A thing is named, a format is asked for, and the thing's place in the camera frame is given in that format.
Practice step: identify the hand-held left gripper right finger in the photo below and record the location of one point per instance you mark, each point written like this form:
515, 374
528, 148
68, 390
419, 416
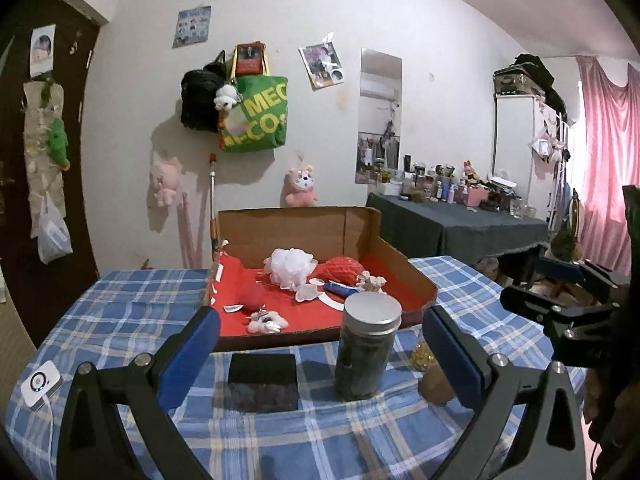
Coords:
457, 360

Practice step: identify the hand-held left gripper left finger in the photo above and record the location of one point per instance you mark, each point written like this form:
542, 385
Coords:
192, 355

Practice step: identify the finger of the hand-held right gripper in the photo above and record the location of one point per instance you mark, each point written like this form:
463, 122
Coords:
557, 267
555, 317

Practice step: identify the red knitted ball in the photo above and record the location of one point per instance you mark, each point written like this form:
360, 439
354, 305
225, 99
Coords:
252, 297

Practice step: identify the cream scrunchie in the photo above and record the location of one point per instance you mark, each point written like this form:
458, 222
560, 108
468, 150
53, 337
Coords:
378, 284
365, 279

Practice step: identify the cardboard box with red lining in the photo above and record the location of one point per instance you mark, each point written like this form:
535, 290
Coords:
300, 316

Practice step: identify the small blue sponge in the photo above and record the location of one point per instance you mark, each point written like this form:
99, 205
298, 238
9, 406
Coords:
342, 289

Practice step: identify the small clear jar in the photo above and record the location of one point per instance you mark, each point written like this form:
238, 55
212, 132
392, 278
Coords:
422, 358

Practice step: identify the black box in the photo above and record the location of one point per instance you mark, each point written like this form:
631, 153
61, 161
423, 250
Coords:
262, 382

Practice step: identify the blue plaid sheet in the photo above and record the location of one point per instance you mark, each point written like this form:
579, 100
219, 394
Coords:
140, 300

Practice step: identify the dark jar with metal lid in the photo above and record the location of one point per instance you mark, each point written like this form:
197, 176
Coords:
362, 360

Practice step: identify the table with dark cloth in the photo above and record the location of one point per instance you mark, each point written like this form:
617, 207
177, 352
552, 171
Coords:
450, 230

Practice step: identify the pink curtain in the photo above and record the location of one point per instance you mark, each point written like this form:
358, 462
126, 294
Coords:
607, 160

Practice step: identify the white wardrobe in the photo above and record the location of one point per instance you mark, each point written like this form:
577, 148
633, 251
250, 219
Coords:
515, 150

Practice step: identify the pink umbrella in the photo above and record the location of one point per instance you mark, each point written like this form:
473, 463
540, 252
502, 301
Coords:
189, 230

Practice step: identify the white mesh bath pouf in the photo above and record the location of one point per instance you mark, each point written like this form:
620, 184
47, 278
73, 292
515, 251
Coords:
290, 267

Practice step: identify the row of cosmetic bottles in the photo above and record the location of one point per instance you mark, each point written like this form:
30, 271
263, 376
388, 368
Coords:
445, 190

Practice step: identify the red mesh bath pouf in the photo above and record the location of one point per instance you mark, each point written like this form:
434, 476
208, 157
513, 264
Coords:
342, 270

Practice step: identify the white electronic device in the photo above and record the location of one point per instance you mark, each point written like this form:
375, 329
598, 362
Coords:
39, 384

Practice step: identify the mop pole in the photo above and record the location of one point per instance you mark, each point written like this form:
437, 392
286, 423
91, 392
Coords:
213, 200

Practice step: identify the pink plush rabbit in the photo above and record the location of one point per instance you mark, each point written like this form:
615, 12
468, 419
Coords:
166, 180

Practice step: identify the white plastic bag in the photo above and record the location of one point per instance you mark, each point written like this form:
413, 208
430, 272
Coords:
54, 237

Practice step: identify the patterned storage case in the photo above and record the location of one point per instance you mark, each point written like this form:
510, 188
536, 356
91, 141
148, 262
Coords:
515, 82

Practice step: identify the black bag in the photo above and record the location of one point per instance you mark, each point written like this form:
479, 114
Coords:
532, 70

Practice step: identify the pink plush cat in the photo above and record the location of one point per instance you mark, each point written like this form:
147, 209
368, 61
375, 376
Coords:
301, 187

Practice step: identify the dark brown door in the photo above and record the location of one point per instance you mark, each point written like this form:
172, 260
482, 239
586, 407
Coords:
82, 160

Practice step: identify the beige hanging organiser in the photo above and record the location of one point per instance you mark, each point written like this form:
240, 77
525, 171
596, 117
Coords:
37, 185

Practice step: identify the green tote bag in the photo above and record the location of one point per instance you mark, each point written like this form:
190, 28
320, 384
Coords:
260, 120

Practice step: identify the green plush toy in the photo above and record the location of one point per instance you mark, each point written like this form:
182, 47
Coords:
57, 142

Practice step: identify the black backpack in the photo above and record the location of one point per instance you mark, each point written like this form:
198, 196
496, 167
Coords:
197, 100

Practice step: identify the small white plush toy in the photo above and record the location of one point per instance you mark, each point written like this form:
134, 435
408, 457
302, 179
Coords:
225, 97

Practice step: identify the red framed picture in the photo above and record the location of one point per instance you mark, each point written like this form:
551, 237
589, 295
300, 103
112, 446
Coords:
249, 59

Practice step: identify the photo on door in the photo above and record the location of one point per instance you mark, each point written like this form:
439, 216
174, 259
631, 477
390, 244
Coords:
42, 50

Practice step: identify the wall mirror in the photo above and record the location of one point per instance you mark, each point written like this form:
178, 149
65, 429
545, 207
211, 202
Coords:
380, 105

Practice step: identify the photo collage wall poster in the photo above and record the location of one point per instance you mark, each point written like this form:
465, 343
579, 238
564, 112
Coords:
321, 62

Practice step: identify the blue wall poster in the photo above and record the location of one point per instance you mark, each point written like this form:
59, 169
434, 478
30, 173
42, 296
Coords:
191, 26

